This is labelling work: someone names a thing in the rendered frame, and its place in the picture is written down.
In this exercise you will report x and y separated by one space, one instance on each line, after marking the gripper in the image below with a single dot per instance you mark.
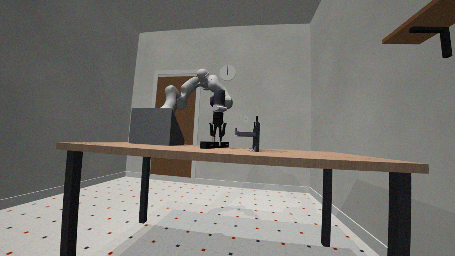
217 121

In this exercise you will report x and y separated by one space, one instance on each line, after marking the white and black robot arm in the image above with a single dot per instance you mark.
220 101

